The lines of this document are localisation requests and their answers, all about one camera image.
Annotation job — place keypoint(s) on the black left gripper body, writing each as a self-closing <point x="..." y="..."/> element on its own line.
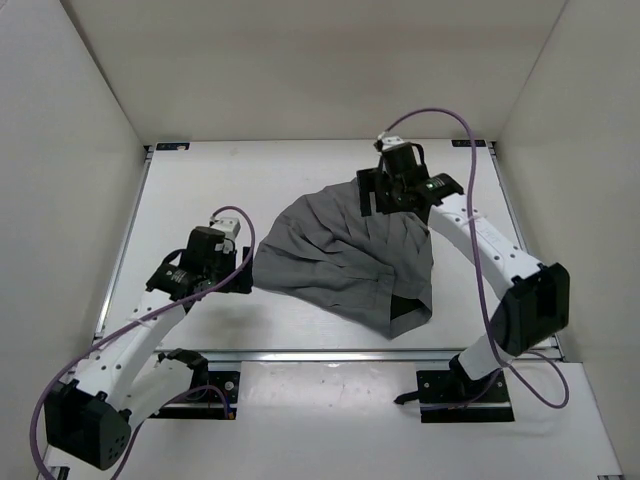
<point x="225" y="263"/>

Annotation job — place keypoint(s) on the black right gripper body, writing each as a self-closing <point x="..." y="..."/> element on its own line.
<point x="388" y="200"/>

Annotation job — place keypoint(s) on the grey pleated skirt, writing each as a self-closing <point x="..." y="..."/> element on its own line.
<point x="375" y="271"/>

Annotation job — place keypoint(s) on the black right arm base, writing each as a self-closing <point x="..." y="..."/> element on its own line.
<point x="444" y="399"/>

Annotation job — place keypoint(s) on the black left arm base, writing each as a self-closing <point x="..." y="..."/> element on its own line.
<point x="212" y="394"/>

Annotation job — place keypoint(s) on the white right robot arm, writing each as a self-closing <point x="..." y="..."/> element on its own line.
<point x="534" y="298"/>

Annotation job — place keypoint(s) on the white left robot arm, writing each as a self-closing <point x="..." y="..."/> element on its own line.
<point x="92" y="416"/>

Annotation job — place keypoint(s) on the blue right corner label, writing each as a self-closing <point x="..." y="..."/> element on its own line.
<point x="461" y="143"/>

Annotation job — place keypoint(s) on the blue corner label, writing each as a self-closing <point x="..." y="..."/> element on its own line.
<point x="172" y="146"/>
<point x="461" y="143"/>

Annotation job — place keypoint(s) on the blue left corner label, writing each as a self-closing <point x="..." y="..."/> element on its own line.
<point x="172" y="146"/>

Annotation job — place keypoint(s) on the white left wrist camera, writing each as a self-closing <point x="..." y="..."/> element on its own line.
<point x="229" y="226"/>

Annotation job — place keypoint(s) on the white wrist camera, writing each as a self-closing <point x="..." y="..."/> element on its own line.
<point x="386" y="141"/>
<point x="229" y="226"/>

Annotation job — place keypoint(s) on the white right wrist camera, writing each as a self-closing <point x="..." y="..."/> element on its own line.
<point x="386" y="141"/>

